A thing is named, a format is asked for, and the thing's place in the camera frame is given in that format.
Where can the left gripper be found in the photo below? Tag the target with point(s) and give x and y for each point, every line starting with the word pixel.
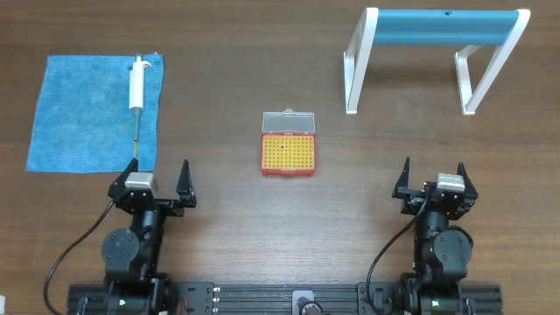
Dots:
pixel 170 205

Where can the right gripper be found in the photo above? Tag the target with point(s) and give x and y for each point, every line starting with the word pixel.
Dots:
pixel 442 202

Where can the white pipette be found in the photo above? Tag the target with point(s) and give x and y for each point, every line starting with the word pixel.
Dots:
pixel 136 87

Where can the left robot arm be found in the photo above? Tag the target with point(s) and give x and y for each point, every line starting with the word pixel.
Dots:
pixel 133 249

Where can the blue cloth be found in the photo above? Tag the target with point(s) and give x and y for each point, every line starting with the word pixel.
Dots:
pixel 87 118

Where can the red and yellow tip box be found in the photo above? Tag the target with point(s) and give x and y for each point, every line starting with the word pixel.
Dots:
pixel 288 149

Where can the white and blue stand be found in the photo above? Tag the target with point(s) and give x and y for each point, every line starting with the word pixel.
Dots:
pixel 437 28

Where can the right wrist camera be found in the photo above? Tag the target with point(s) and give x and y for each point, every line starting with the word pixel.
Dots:
pixel 450 182

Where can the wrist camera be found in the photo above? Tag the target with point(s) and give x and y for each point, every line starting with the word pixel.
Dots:
pixel 450 182
pixel 141 182

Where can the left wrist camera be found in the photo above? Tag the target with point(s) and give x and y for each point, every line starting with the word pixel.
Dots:
pixel 141 182

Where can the mounting rail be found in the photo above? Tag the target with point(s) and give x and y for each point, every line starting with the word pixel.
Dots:
pixel 262 299

